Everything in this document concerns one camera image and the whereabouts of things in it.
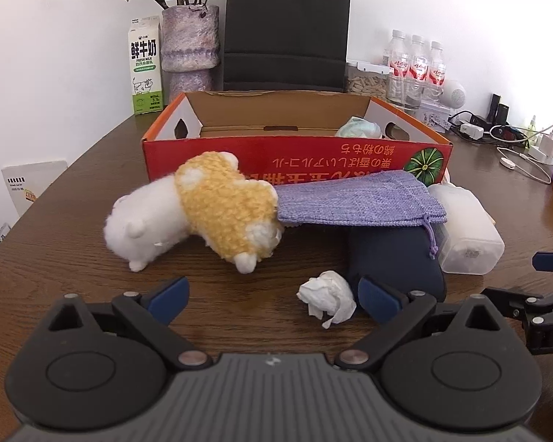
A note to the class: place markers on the white tissue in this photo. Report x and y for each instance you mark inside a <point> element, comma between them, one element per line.
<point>447,177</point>
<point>325,294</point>

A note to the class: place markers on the white round speaker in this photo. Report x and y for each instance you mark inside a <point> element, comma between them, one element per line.
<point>455,92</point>

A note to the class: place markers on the white yellow plush toy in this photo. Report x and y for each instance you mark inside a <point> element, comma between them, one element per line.
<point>212,202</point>

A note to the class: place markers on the black upright device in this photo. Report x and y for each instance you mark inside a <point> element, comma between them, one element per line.
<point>497,110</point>

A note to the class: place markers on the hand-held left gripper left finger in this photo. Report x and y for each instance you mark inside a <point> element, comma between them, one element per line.
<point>169,297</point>

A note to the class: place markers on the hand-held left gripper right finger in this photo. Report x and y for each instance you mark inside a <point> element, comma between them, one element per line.
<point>380,299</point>

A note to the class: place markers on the red cardboard box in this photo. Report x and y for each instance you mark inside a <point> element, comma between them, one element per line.
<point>166,159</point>

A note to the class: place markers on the pale round bundle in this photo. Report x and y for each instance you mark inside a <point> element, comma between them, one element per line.
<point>357,128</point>

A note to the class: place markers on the clear drinking glass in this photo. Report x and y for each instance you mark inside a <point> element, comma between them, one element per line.
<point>403,94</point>

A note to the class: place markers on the white green milk carton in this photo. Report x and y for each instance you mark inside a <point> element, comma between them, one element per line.
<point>145,69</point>

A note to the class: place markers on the white sign board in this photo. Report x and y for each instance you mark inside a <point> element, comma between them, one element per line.
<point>32,184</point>

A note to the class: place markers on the white plug adapter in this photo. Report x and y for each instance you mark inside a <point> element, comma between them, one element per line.
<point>471,131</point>

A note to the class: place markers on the clear container of seeds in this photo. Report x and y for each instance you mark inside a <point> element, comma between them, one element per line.
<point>366,83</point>

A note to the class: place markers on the clear plastic jar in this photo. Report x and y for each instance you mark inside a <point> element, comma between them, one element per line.
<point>465,230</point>

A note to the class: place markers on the black paper bag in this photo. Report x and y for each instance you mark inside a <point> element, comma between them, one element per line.
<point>285,23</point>

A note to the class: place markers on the white charger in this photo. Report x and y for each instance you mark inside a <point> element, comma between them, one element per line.
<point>546,149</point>

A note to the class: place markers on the navy blue zip case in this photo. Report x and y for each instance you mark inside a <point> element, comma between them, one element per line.
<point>396,253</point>

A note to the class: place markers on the small spray bottle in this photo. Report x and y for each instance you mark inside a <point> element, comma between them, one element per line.
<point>534,129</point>

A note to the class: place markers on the purple textured vase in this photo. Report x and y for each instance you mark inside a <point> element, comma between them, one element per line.
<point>189,41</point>

